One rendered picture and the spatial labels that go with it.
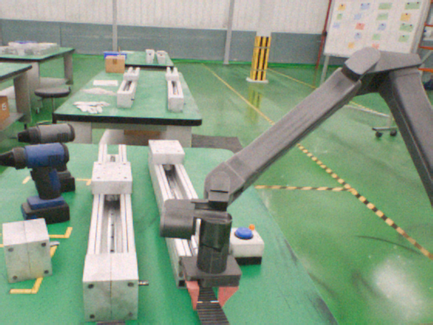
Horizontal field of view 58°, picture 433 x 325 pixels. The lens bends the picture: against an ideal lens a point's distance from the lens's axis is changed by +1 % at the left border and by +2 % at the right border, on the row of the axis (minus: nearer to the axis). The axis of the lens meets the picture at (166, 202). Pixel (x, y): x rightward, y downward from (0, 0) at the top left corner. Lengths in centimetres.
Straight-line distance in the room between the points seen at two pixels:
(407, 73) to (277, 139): 29
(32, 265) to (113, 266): 21
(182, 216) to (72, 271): 34
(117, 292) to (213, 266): 18
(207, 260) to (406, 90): 50
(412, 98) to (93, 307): 72
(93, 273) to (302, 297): 45
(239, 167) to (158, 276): 33
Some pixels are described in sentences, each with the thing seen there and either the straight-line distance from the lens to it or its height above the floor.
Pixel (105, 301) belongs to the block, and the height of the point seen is 83.
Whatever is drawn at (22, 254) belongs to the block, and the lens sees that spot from 88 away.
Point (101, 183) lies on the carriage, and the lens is 107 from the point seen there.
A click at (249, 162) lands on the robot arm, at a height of 108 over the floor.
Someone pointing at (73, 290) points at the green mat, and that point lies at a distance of 86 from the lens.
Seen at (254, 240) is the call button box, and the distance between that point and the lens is 95.
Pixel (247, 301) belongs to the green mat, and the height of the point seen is 78.
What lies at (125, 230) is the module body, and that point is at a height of 86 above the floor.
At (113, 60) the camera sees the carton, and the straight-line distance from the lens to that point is 452.
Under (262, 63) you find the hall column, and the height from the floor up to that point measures 46.
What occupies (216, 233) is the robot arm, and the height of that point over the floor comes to 98.
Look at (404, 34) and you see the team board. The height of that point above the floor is 129.
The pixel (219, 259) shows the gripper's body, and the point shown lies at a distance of 71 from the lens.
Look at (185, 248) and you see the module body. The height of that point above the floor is 86.
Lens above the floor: 130
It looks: 25 degrees down
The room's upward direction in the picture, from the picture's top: 3 degrees clockwise
